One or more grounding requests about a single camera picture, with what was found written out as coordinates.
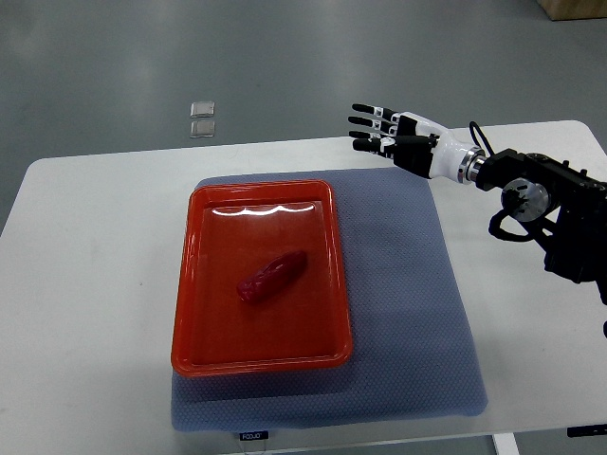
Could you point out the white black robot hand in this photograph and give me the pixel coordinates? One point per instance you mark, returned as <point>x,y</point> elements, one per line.
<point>423,147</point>

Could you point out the red pepper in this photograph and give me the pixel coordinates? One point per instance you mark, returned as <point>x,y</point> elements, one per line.
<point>272,277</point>

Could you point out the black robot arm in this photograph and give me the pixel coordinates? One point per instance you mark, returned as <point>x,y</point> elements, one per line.
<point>543,200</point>

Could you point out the red plastic tray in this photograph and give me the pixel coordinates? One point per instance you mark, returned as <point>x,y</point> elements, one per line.
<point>232,230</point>

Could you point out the upper metal floor plate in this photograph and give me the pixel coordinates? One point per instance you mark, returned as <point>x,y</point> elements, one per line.
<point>202,109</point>

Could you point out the cardboard box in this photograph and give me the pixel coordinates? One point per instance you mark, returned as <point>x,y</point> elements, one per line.
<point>563,10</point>

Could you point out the blue-grey textured mat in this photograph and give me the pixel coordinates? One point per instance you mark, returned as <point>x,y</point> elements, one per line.
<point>413,353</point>

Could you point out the black table label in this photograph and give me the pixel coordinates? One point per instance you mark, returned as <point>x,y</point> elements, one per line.
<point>251,436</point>

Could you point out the white table leg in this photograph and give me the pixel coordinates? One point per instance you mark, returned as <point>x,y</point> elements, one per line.
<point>505,444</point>

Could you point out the black table edge control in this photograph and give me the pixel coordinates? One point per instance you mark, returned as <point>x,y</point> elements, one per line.
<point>587,431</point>

